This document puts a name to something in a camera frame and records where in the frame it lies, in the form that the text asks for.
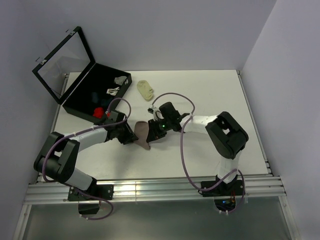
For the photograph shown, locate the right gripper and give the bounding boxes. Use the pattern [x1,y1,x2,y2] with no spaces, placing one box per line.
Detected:
[146,117,172,142]

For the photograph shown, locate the taupe sock red striped cuff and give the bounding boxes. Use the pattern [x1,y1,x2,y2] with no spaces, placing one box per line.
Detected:
[134,121,151,151]

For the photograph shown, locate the beige red reindeer sock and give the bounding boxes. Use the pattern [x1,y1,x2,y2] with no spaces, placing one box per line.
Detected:
[93,107,105,119]

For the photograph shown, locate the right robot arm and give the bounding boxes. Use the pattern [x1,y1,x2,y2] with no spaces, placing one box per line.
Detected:
[146,102,249,195]

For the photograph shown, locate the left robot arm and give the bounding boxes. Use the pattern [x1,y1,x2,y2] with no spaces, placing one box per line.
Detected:
[33,110,138,200]

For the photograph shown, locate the dark blue sock in box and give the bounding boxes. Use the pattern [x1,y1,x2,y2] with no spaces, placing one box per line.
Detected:
[100,97,113,108]

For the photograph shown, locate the white patterned sock in box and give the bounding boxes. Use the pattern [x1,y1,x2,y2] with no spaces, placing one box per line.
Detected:
[106,87,120,96]

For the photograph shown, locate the black display box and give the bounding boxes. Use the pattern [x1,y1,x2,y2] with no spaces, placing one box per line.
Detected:
[32,26,132,123]

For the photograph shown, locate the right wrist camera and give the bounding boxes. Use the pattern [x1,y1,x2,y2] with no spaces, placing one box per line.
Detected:
[147,104,163,121]

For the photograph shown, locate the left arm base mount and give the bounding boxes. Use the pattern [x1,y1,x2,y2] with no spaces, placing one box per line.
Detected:
[67,184,114,221]

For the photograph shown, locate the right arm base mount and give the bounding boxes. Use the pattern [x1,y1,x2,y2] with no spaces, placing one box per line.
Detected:
[198,180,246,213]

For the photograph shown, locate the aluminium front rail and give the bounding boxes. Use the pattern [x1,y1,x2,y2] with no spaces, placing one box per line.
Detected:
[23,174,287,205]

